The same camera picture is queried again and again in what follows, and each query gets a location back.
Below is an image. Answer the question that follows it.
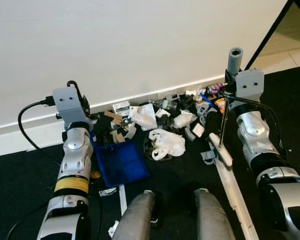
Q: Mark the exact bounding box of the broom with grey grip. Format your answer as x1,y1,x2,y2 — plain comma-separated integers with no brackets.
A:
208,47,244,168

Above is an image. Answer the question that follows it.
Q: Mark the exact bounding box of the blue plastic dustpan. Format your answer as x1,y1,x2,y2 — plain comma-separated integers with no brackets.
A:
89,127,151,188

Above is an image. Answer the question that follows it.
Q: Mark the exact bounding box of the short white floor strip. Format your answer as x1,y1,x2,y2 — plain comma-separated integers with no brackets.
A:
118,185,129,217

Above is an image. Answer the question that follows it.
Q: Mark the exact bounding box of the long white floor strip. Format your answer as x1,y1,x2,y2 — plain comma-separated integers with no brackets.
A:
212,150,259,240

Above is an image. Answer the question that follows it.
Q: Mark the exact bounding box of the brown cardboard piece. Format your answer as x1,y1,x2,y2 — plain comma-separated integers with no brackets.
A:
104,111,123,126

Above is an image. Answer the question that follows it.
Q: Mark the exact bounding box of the small white printed box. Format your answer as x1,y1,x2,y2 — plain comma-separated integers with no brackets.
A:
112,101,131,115

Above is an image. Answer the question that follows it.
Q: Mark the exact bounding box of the white square card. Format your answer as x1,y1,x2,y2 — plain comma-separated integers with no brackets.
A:
191,123,206,138

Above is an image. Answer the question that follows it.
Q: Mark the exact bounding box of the small white plastic bag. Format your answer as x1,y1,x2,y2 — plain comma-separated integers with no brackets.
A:
172,110,198,130

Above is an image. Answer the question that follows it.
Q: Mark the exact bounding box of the white bag with yellow print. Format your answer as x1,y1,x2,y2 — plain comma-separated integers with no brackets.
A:
129,103,158,132

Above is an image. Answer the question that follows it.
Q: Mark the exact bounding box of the large crumpled white plastic bag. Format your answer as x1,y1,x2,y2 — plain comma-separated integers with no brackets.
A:
149,128,186,162

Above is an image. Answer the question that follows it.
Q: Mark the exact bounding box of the small clear wrapper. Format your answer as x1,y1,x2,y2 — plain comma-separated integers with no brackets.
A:
99,187,117,197

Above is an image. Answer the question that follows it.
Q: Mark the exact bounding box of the grey robot left leg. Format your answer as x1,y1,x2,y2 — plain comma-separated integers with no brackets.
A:
111,191,157,240

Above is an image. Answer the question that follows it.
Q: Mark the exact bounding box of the grey robot leg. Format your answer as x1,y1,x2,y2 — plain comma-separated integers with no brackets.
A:
194,188,237,240
111,191,157,240

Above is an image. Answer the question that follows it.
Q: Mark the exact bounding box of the crumpled white paper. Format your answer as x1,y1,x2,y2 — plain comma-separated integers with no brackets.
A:
107,221,120,238

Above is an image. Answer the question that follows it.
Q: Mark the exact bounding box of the grey robot right leg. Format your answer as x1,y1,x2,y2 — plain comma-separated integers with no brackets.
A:
194,188,237,240

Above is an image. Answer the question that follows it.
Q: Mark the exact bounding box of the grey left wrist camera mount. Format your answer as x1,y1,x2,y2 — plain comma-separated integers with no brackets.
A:
52,86,87,126

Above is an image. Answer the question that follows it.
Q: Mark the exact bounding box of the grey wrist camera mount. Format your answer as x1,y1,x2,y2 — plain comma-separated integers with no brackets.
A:
235,69,266,103
52,86,87,126

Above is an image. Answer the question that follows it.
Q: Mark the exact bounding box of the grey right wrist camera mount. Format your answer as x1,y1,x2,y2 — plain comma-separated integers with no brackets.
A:
235,69,266,103

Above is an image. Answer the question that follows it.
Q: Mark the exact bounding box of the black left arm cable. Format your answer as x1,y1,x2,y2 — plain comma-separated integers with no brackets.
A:
17,96,62,167

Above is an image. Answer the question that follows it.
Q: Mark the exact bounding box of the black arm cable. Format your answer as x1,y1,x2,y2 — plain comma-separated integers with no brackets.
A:
17,96,62,167
229,92,286,156

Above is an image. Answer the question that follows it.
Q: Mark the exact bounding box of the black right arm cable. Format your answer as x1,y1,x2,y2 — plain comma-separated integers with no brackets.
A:
229,92,286,156

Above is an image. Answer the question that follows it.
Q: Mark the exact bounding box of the black door frame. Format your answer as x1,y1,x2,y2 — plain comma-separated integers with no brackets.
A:
244,0,300,71

